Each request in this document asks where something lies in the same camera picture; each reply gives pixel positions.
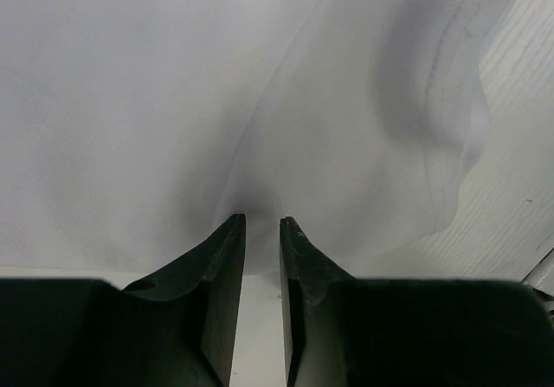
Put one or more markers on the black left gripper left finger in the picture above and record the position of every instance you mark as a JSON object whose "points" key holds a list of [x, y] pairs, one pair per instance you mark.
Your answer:
{"points": [[173, 327]]}

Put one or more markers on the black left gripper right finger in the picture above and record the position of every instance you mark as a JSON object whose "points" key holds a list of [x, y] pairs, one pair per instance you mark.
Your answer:
{"points": [[340, 330]]}

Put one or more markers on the white t shirt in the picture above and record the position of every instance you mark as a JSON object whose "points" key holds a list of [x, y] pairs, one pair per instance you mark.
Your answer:
{"points": [[130, 129]]}

